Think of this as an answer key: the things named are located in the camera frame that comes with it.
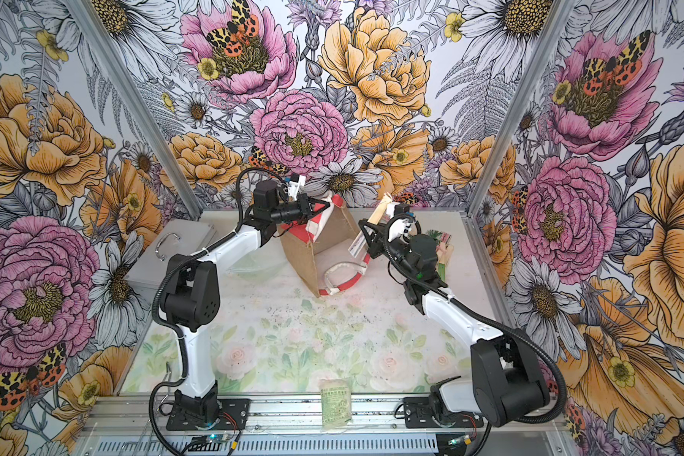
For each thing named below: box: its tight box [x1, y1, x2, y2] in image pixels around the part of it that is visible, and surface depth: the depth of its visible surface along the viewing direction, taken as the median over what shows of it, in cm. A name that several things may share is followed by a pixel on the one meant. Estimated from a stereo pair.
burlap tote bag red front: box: [277, 194, 372, 299], surface depth 90 cm
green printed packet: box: [319, 378, 354, 431], surface depth 76 cm
